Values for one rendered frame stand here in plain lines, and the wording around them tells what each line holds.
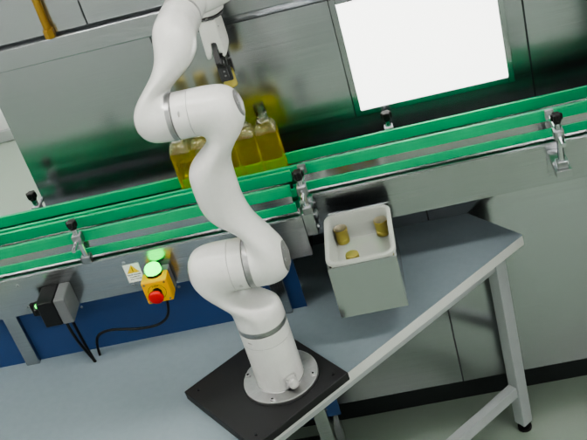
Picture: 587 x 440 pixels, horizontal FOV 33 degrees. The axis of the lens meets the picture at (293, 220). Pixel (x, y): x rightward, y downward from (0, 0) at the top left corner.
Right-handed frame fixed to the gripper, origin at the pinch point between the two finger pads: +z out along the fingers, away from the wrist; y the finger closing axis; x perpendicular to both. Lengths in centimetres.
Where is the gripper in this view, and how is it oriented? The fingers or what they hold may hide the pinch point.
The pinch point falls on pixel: (226, 69)
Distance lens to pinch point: 248.6
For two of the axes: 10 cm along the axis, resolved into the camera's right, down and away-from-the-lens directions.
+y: -0.3, 5.7, -8.2
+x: 9.7, -1.9, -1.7
